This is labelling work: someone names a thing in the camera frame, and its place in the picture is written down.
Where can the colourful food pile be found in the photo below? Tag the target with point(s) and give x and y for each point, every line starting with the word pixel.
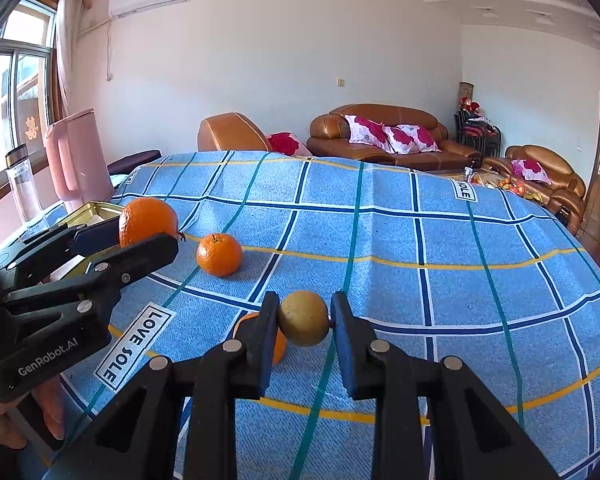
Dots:
pixel 500 182

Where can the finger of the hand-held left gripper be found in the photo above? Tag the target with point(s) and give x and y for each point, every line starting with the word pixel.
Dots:
pixel 145 255
pixel 97 239

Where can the clear water bottle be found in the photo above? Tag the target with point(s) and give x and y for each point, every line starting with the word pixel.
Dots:
pixel 25 185

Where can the gold tin box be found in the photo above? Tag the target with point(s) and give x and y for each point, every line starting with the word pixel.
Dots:
pixel 96 208

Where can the blue plaid tablecloth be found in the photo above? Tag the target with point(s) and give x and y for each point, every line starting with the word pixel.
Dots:
pixel 405 285

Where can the round orange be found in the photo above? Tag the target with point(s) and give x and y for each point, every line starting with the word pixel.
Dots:
pixel 281 349

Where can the stacked dark chairs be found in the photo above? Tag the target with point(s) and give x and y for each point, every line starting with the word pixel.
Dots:
pixel 480 137

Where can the pink plastic pitcher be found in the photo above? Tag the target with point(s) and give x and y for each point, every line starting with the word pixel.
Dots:
pixel 80 160

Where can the pink floral pillow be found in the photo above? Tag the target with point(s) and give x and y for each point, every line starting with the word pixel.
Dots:
pixel 412 139
pixel 369 132
pixel 530 170

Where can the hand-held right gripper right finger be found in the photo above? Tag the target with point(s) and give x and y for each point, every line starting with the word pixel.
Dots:
pixel 344 347

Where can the dark maroon chair seat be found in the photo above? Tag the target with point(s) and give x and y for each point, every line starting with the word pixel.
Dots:
pixel 135 160

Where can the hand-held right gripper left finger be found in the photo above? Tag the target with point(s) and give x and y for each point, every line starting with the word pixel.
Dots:
pixel 266 347

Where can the brown leather armchair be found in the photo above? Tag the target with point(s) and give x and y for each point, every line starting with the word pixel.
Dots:
pixel 562 170
pixel 230 132

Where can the orange with short stem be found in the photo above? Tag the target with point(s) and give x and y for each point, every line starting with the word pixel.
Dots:
pixel 219 256

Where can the person's left hand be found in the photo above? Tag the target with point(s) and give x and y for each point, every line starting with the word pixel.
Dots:
pixel 47 405

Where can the pale pink curtain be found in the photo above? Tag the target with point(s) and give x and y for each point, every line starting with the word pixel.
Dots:
pixel 69 35

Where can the window with brown frame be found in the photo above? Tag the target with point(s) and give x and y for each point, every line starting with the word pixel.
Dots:
pixel 20 85

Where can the small brown longan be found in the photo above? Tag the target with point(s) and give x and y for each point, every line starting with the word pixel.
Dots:
pixel 305 317

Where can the brown leather sofa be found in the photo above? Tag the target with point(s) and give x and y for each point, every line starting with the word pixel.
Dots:
pixel 330 135

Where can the red floral pillow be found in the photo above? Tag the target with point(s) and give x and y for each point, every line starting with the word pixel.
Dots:
pixel 287 143

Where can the tall brown basket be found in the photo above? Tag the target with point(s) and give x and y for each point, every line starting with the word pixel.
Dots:
pixel 467 90

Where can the orange with side stem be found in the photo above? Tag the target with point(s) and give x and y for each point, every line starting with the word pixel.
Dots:
pixel 147 220

